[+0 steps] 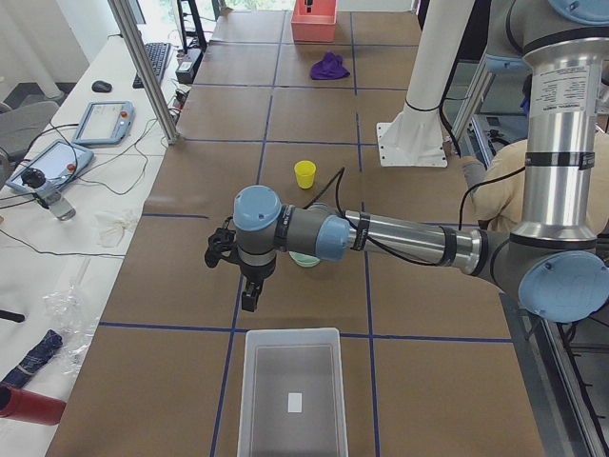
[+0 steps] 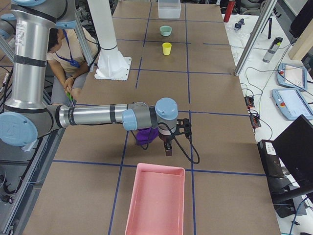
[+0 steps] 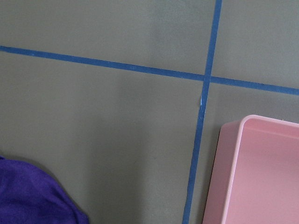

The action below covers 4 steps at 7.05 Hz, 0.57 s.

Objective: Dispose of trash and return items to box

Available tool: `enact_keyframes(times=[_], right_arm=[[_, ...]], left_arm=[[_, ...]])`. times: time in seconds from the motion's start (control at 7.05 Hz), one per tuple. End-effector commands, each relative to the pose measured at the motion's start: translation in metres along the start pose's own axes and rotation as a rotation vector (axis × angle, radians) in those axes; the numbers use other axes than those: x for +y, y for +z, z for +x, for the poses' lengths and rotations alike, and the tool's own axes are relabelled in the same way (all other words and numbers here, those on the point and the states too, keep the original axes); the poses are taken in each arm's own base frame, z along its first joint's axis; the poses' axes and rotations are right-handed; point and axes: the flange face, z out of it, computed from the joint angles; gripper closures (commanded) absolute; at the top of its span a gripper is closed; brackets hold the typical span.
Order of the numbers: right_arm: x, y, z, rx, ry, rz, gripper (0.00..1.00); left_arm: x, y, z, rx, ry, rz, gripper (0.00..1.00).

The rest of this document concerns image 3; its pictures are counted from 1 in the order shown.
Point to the pink plastic tray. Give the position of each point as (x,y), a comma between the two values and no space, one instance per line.
(255,177)

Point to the purple microfiber cloth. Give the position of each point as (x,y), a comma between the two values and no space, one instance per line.
(28,195)

